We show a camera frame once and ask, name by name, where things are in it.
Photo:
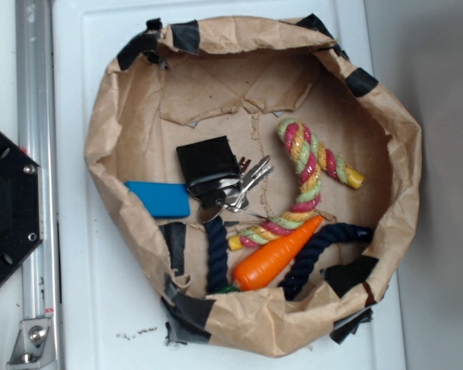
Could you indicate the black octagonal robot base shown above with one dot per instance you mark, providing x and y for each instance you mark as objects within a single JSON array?
[{"x": 20, "y": 230}]

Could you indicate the black leather key pouch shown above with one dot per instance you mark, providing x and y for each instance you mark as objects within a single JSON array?
[{"x": 208, "y": 165}]

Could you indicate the blue rectangular block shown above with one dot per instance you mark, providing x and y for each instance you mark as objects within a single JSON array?
[{"x": 162, "y": 200}]

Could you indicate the orange plastic toy carrot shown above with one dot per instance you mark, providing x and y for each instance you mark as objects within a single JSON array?
[{"x": 260, "y": 268}]

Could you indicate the brown paper bag bin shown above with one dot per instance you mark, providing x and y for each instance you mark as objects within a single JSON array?
[{"x": 342, "y": 145}]

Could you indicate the metal corner bracket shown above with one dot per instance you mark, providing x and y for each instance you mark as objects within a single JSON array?
[{"x": 34, "y": 347}]

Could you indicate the aluminium extrusion rail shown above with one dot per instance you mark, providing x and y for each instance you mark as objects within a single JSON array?
[{"x": 37, "y": 135}]

